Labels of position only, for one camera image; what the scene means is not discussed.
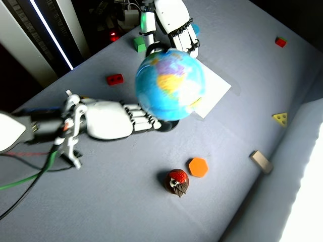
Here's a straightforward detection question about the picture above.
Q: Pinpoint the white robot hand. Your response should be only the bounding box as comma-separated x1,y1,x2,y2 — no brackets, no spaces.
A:
139,0,201,58
84,99,163,141

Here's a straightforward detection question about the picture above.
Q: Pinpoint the blue desk globe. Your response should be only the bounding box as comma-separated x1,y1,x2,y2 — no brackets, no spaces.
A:
135,42,206,133

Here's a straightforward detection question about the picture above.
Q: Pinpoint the red rectangular block with holes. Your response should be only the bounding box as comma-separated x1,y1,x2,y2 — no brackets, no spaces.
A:
105,74,124,86

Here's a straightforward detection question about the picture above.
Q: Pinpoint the green cube block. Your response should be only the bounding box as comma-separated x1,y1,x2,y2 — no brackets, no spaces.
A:
133,36,147,53

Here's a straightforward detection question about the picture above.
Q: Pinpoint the grey table cloth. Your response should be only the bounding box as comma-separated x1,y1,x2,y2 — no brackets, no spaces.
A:
0,0,323,242

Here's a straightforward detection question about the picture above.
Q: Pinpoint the white paper sheet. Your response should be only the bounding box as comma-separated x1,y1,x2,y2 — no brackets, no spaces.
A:
196,59,232,119

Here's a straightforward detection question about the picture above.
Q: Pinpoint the chocolate cupcake toy with strawberry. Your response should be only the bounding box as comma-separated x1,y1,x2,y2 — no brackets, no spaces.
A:
164,168,190,199

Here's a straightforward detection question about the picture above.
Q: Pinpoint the orange hexagon block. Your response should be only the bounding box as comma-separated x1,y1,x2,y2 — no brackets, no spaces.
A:
186,157,209,178

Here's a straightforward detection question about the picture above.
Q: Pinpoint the robot body column with light strip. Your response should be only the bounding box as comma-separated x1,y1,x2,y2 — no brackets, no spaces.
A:
0,0,91,89

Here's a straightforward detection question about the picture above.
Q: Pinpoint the yellow cheese wedge toy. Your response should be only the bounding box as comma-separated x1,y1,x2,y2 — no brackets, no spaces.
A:
272,112,288,129

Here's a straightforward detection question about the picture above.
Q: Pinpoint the plain wooden rectangular block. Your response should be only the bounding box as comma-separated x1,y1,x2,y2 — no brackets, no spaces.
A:
249,150,274,174

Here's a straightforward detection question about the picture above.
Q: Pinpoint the thin red cable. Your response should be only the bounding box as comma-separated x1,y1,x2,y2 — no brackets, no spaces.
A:
5,152,50,156

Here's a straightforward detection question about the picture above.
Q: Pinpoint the thin black cable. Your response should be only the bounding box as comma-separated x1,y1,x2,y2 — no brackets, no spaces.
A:
0,154,74,172

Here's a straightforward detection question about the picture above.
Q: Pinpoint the green cable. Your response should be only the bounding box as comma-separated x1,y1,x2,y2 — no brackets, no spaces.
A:
0,148,59,191

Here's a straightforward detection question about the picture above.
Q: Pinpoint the thick black cable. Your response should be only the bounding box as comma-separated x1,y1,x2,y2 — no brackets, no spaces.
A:
0,161,55,220

